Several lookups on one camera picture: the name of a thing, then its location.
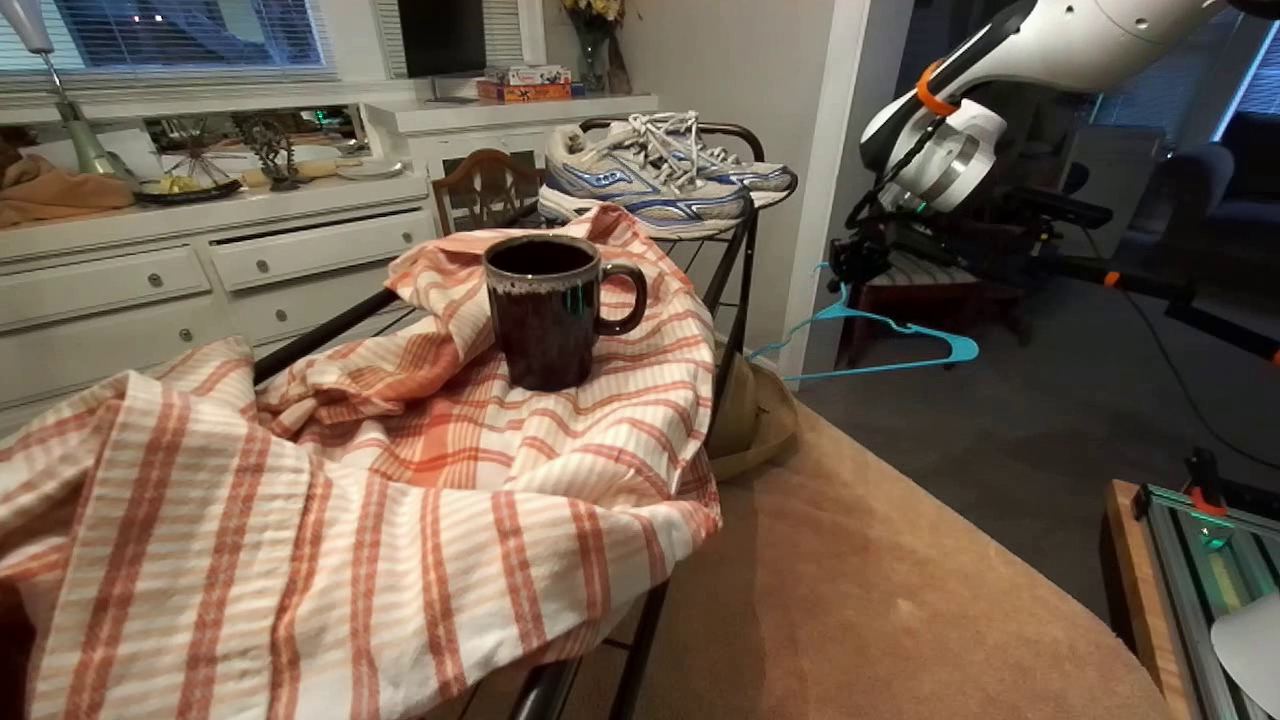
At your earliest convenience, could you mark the silver desk lamp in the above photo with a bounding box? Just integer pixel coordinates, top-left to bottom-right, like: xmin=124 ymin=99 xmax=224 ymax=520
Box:
xmin=0 ymin=0 xmax=139 ymax=183

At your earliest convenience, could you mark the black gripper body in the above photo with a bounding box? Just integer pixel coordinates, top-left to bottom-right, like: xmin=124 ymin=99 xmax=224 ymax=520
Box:
xmin=830 ymin=196 xmax=939 ymax=272

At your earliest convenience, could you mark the dark wooden chair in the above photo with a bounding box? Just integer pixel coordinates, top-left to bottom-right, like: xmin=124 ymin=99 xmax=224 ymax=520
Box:
xmin=424 ymin=146 xmax=549 ymax=240

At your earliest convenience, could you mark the black camera stand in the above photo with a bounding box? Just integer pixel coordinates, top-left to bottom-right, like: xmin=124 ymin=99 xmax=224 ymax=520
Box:
xmin=931 ymin=174 xmax=1280 ymax=370

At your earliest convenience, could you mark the window with white frame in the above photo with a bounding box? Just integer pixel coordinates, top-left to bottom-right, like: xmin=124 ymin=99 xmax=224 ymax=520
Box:
xmin=0 ymin=0 xmax=337 ymax=82

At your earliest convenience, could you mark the white drawer cabinet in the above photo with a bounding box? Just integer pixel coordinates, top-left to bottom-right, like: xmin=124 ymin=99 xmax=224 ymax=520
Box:
xmin=0 ymin=94 xmax=666 ymax=437

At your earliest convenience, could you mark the blue plastic clothes hanger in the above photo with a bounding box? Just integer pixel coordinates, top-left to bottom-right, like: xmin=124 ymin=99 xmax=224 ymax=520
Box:
xmin=749 ymin=282 xmax=985 ymax=391

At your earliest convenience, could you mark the orange box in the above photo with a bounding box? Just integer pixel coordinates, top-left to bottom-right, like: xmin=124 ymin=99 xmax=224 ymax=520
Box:
xmin=498 ymin=59 xmax=579 ymax=108

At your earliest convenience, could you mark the brown crumpled fabric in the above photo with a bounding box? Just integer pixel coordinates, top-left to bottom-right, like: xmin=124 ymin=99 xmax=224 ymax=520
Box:
xmin=0 ymin=141 xmax=139 ymax=232

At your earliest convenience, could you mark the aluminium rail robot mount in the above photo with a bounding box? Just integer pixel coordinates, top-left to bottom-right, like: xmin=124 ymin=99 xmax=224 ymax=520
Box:
xmin=1135 ymin=476 xmax=1280 ymax=720

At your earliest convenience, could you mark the plate with fruit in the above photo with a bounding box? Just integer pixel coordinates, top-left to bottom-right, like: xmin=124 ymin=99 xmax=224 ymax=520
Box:
xmin=133 ymin=162 xmax=247 ymax=207

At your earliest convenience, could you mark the vase with flowers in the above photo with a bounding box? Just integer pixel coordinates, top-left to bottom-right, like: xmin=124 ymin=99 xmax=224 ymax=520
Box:
xmin=557 ymin=0 xmax=632 ymax=99

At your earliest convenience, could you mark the red striped white cloth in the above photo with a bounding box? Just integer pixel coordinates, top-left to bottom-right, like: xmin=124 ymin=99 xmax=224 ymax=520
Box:
xmin=0 ymin=199 xmax=734 ymax=720

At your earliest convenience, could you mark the dark brown ceramic mug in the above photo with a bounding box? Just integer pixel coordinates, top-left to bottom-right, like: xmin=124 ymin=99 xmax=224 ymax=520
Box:
xmin=482 ymin=232 xmax=655 ymax=397

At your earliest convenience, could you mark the black metal shoe rack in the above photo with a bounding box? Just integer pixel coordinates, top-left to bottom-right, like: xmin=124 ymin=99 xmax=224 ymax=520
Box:
xmin=247 ymin=116 xmax=775 ymax=720

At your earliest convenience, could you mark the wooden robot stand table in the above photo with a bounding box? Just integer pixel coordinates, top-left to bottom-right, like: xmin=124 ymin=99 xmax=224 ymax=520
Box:
xmin=1097 ymin=476 xmax=1204 ymax=720

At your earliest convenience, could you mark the brown bag on table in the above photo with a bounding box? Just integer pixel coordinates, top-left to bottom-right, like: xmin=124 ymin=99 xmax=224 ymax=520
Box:
xmin=700 ymin=357 xmax=809 ymax=487

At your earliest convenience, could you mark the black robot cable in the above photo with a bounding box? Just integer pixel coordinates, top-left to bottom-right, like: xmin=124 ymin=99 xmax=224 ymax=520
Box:
xmin=1115 ymin=283 xmax=1280 ymax=476

